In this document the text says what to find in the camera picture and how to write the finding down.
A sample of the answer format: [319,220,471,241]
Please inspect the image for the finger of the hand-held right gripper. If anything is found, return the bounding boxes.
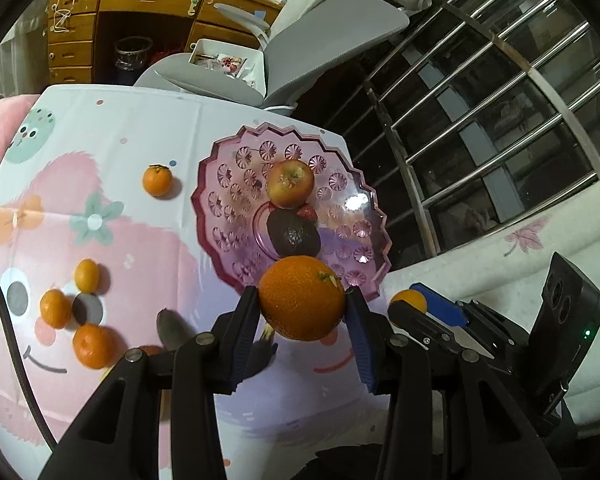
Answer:
[410,283,486,332]
[387,302,462,350]

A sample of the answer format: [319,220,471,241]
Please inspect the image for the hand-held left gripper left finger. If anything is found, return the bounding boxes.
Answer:
[37,285,262,480]

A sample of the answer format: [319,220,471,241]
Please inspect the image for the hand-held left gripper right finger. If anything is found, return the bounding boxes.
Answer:
[344,288,563,480]

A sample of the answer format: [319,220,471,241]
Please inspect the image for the large orange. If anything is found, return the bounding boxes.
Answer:
[258,255,347,342]

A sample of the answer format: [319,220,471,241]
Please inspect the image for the pink glass bowl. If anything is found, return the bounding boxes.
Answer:
[190,122,393,303]

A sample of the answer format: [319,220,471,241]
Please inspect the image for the person's dark clothing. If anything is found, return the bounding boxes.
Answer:
[314,442,396,480]

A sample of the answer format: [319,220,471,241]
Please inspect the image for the dark avocado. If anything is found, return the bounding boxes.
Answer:
[266,208,322,259]

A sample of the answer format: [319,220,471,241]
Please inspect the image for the red apple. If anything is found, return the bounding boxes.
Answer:
[266,159,315,209]

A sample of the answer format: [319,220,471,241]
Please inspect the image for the metal window grille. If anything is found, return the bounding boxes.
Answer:
[300,0,600,271]

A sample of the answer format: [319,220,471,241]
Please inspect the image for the cartoon monster tablecloth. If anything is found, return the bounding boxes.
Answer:
[0,85,396,480]

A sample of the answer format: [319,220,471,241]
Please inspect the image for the grey office chair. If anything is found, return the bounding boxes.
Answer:
[132,0,448,111]

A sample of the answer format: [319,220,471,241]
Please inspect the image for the white storage box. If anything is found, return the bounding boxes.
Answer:
[189,39,266,81]

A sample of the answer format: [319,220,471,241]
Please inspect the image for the black trash bin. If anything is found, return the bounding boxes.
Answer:
[112,36,154,86]

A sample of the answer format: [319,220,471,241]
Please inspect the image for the black cable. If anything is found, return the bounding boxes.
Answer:
[0,254,61,447]

